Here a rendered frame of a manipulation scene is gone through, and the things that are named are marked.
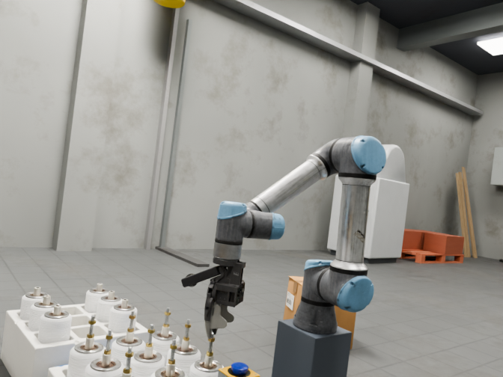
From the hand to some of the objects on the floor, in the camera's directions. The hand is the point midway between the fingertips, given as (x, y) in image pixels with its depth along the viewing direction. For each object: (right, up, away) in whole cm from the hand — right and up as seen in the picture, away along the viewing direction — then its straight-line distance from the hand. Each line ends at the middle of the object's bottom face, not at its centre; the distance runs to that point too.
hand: (209, 330), depth 113 cm
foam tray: (-55, -28, +41) cm, 74 cm away
